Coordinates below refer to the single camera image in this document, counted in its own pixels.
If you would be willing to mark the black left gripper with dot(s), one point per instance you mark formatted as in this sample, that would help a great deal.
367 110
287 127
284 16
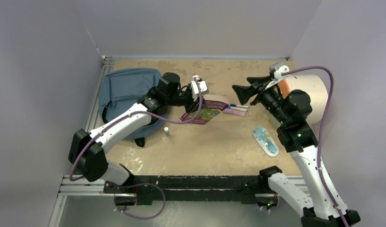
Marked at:
192 105

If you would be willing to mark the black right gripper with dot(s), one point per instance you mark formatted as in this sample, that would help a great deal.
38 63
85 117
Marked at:
245 93

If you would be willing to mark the purple activity booklet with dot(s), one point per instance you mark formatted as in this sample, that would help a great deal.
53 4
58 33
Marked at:
212 106

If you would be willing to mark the blue student backpack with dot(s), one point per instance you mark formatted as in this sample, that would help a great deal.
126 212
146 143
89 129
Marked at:
120 90

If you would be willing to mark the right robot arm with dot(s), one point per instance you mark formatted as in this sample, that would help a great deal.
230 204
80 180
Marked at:
321 206

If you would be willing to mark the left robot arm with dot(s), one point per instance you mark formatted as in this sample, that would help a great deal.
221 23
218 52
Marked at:
88 149

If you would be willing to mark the blister pack with scissors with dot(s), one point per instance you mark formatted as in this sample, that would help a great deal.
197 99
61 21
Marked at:
266 142

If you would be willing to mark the blue capped white marker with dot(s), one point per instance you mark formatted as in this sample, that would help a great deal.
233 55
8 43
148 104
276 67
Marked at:
240 106

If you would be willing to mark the light blue white marker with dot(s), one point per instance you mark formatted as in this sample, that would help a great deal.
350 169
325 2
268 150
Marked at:
238 109

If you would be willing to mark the small glue bottle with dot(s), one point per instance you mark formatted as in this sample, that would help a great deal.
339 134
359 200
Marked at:
167 132

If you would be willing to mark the cream cylinder with orange face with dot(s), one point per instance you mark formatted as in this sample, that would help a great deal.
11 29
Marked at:
314 87

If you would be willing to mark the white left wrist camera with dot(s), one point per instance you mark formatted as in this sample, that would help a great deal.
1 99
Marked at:
198 86

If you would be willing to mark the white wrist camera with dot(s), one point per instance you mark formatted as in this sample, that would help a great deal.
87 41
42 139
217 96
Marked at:
278 72
198 86

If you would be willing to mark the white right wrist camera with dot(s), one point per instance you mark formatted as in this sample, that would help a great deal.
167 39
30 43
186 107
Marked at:
278 72

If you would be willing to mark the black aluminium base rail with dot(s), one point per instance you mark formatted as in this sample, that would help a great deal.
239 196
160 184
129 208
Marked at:
145 189

